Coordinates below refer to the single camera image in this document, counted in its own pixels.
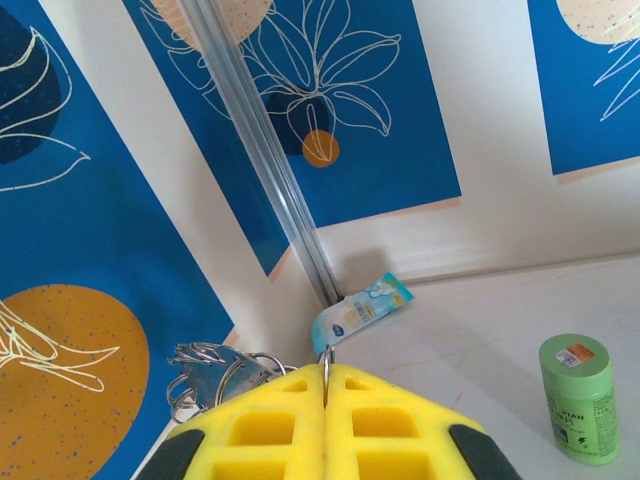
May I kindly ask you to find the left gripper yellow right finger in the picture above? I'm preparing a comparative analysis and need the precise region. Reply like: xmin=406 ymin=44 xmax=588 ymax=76
xmin=325 ymin=363 xmax=524 ymax=480

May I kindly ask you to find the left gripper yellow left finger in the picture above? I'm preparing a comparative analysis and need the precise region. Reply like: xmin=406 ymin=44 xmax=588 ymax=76
xmin=130 ymin=363 xmax=327 ymax=480

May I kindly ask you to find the round metal key plate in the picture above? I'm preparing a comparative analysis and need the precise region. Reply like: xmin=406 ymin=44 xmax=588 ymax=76
xmin=167 ymin=341 xmax=301 ymax=426

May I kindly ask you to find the silver split ring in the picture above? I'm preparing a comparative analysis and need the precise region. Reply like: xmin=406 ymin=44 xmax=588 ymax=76
xmin=319 ymin=343 xmax=337 ymax=409

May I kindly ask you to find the light blue wipes packet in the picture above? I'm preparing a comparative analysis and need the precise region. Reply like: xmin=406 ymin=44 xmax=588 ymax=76
xmin=310 ymin=272 xmax=416 ymax=356

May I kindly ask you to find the green cylindrical container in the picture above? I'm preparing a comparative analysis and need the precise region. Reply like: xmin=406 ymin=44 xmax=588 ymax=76
xmin=538 ymin=333 xmax=621 ymax=464

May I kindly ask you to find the blue poster large orange circle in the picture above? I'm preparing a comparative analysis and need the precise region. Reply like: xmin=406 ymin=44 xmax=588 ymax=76
xmin=0 ymin=0 xmax=236 ymax=480

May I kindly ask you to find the blue poster small orange circle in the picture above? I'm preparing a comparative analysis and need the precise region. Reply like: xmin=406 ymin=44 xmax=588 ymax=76
xmin=234 ymin=0 xmax=462 ymax=230

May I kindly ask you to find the blue poster beige circle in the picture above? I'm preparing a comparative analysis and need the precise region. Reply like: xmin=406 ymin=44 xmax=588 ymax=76
xmin=527 ymin=0 xmax=640 ymax=176

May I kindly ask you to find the aluminium left frame post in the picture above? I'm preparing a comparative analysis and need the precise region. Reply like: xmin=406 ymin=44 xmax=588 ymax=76
xmin=177 ymin=0 xmax=346 ymax=309

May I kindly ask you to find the blue floral wall poster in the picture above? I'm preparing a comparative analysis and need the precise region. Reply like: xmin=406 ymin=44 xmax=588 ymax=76
xmin=122 ymin=0 xmax=292 ymax=277

